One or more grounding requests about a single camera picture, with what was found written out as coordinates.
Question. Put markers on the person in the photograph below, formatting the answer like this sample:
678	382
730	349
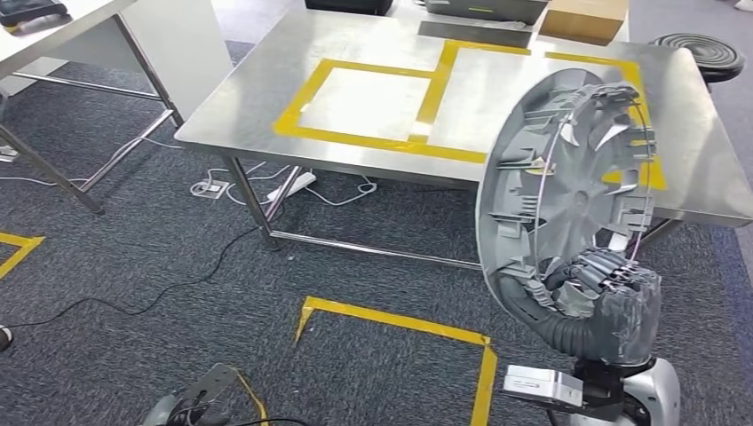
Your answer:
4	340

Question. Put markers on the silver plastic wheel hubcap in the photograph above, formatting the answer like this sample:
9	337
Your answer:
573	200

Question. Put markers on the black flat device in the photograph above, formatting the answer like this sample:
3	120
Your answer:
29	10

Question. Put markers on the white power strip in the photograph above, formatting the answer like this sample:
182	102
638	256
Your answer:
294	185

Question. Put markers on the black case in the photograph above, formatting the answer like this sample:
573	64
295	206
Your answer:
347	6

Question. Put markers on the brown cardboard box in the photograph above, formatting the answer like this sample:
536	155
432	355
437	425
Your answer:
582	20

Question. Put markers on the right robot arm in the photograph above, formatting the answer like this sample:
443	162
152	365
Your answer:
547	335

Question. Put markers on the grey floor socket box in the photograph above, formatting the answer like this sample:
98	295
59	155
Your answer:
7	154
212	189

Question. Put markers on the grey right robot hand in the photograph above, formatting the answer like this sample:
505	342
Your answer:
626	320

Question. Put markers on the black round stool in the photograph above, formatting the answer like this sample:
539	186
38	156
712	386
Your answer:
697	56

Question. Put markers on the stainless steel workbench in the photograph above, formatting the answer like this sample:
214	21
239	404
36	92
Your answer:
247	117

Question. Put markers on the peeling yellow floor tape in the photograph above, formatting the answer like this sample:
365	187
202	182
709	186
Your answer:
256	400

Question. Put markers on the dark grey electronic device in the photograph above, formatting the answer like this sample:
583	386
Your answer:
488	10

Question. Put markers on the white desk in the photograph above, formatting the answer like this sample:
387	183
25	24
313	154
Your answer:
176	53

